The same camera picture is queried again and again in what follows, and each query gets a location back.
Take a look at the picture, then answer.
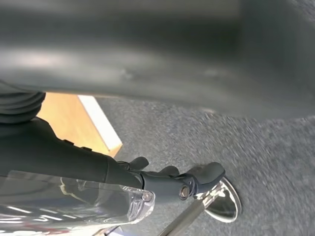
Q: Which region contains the ribbed grey right arm sleeve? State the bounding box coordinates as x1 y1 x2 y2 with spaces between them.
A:
0 81 46 125

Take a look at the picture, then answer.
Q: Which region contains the clear plastic cover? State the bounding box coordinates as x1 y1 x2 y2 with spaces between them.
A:
0 169 156 236

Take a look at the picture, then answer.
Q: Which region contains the chrome stanchion post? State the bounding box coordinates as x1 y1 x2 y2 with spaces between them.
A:
157 177 242 236

